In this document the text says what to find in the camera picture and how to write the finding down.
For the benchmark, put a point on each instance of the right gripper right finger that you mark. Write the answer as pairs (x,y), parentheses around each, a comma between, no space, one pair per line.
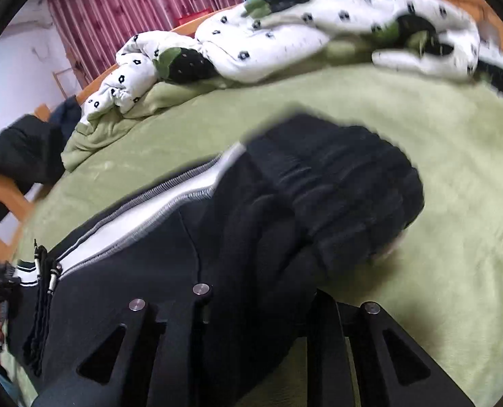
(360,356)

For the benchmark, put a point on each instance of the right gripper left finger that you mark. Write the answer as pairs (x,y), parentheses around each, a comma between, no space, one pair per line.
(143,361)

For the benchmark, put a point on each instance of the black pants white stripe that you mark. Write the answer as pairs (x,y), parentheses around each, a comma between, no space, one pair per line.
(264,224)

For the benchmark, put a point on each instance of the green fleece bed blanket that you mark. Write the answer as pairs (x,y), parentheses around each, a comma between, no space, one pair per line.
(443,284)

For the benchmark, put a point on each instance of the black jacket on footboard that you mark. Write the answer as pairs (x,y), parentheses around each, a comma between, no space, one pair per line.
(30,152)

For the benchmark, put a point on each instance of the navy blue garment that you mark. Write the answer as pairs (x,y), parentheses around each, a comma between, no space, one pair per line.
(66,116)

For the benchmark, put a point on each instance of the wooden clothes rack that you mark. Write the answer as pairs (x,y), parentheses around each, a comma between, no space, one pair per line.
(67,82)

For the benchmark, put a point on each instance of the white floral quilt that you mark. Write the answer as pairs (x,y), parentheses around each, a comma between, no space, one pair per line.
(430,37)

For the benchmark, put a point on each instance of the red chair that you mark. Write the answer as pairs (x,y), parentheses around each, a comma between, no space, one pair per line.
(193,16)

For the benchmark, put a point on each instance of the wooden bed frame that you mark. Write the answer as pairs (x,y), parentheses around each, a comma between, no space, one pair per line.
(5,203)

